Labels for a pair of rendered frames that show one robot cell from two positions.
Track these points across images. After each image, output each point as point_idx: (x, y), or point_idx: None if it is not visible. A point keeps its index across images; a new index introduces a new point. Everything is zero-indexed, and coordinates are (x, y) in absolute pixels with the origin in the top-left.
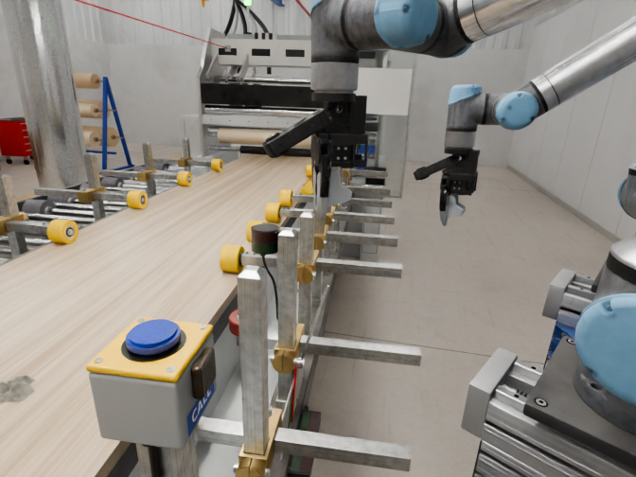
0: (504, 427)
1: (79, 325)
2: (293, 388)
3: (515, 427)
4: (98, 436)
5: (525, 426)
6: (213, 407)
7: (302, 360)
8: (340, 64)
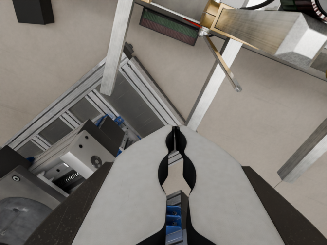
0: (60, 151)
1: None
2: (192, 22)
3: (55, 156)
4: None
5: (49, 161)
6: None
7: (200, 35)
8: None
